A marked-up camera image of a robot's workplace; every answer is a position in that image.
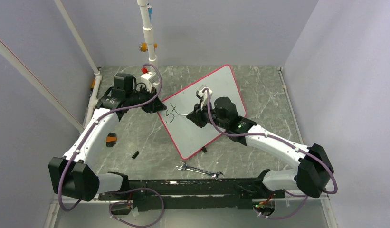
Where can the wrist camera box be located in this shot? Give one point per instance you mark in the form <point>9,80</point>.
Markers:
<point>204,94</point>
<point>150,79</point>

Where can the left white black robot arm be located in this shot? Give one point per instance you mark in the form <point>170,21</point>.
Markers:
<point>71,175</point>

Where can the red framed whiteboard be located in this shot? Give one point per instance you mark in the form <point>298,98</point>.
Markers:
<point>188,138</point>

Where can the orange black small block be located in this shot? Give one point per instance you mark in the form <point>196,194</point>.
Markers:
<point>111,140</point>

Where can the white pvc pipe frame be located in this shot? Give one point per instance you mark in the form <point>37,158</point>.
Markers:
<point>6,52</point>

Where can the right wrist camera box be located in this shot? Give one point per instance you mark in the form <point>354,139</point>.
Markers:
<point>204,94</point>

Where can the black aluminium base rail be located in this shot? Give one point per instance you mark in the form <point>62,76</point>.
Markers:
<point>135,196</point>

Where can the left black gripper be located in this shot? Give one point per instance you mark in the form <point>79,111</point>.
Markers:
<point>155,106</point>

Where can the silver double ended wrench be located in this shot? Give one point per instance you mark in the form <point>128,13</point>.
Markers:
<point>185,167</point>

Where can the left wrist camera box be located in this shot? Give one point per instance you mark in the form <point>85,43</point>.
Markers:
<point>150,79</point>

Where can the black marker cap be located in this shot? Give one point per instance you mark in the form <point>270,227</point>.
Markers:
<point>135,155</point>

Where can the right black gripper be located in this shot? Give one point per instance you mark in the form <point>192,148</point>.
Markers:
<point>197,116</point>

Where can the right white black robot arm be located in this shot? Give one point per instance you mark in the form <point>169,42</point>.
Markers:
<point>311,173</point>

